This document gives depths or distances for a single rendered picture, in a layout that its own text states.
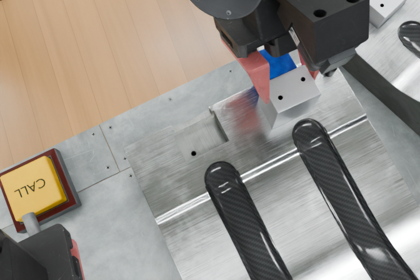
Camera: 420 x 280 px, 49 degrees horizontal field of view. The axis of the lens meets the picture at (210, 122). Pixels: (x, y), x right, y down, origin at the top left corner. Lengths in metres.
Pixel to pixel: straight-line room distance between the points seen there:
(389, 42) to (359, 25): 0.28
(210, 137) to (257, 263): 0.15
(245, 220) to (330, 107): 0.16
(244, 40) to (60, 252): 0.22
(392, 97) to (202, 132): 0.24
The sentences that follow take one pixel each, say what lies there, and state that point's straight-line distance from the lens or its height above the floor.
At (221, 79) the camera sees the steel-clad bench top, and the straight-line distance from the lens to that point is 0.62.
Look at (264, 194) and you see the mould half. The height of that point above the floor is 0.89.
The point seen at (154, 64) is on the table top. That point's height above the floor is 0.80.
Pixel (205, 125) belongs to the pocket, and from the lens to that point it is 0.54.
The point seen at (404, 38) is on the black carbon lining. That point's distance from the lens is 0.63.
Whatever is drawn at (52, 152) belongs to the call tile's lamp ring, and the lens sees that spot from 0.61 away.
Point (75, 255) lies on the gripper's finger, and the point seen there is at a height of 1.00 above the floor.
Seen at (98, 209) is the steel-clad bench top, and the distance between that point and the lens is 0.60.
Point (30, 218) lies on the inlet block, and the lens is 0.48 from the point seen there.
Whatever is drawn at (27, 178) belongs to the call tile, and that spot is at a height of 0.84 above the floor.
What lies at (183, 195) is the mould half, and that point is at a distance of 0.50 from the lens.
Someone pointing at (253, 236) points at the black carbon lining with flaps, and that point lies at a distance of 0.50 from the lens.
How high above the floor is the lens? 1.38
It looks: 75 degrees down
